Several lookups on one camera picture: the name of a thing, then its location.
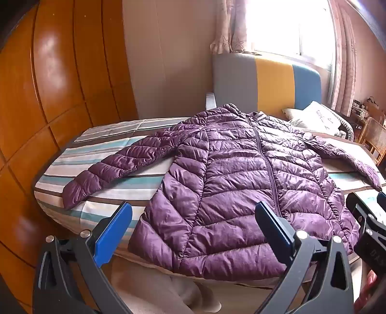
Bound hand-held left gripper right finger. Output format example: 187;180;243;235
255;202;354;314

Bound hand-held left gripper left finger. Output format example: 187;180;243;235
33;202;133;314

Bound purple puffer jacket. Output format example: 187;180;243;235
63;103;383;280

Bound person's right hand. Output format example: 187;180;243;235
359;268;381;302

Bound rattan chair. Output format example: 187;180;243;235
357;116;386;165

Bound grey padded bumper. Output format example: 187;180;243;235
338;116;356;141

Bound person's beige trousers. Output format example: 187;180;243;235
113;257;290;314

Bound white printed pillow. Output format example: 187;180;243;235
288;100;346;135

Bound cluttered wooden desk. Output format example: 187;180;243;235
350;97;386;124

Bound beige pillow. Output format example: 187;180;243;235
282;108;306;122

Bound floral curtain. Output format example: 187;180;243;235
327;0;367;117
209;0;257;55

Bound grey yellow blue headboard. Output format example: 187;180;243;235
212;53;322;121

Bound wooden wardrobe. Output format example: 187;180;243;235
0;0;139;314

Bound window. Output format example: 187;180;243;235
246;0;337;65

